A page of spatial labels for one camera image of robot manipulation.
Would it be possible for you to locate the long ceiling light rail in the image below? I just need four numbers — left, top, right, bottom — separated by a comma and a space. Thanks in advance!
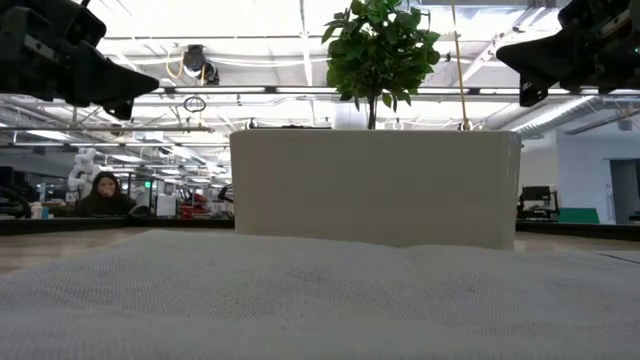
132, 85, 640, 97

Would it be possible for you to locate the white woven cloth mat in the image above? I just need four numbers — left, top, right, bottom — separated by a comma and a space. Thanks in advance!
0, 228, 640, 360

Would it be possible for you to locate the black ceiling cable reel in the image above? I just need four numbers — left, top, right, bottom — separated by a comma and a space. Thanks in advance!
181, 43, 221, 86

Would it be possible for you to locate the yellow bamboo plant stake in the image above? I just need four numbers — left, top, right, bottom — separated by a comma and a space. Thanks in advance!
449, 0, 474, 132

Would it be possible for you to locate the green board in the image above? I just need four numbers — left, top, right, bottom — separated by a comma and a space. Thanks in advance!
558, 207, 601, 225

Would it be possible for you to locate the potted green plant black pot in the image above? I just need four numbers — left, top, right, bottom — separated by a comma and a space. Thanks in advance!
321, 0, 442, 131

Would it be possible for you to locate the white plastic storage bin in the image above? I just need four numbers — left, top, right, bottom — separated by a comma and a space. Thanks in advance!
229, 128, 522, 251

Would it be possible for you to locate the black hanging cable loop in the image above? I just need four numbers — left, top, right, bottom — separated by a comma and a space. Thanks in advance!
182, 95, 207, 114

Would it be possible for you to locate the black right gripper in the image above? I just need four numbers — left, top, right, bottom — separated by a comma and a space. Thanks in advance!
496, 0, 640, 108

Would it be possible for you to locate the person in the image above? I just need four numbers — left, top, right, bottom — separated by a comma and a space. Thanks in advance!
74, 171, 137, 218

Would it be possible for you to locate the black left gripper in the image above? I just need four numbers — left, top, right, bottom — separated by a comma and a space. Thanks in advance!
0, 0, 160, 121

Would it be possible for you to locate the red background machine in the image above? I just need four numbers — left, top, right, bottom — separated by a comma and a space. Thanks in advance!
178, 192, 210, 219

